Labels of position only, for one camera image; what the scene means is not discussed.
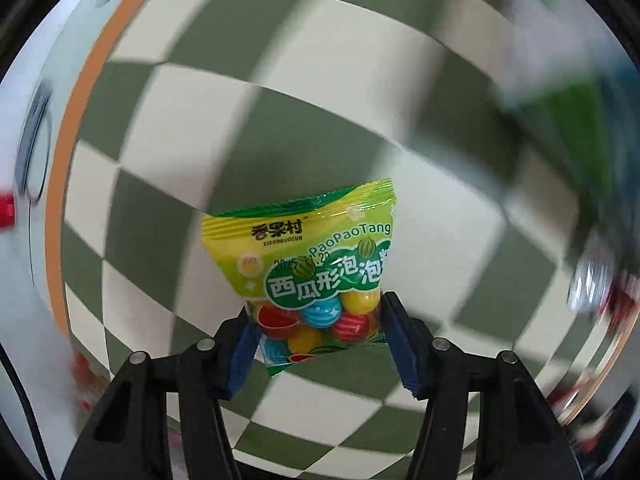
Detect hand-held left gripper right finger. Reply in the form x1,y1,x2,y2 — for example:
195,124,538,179
381,291,583,480

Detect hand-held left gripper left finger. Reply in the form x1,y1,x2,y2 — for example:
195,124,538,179
60,305,261,480

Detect green bubble gum packet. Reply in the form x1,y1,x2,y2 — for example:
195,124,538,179
201,178,399,380

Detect blurred green packets pile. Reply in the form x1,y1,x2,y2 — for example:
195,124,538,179
500,0,640,241

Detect green white checkered table mat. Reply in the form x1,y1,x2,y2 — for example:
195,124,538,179
47,0,640,480

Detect red soda can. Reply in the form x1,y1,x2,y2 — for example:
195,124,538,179
0,192,19,231

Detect black cable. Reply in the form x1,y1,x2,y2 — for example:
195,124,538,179
0,345,56,480

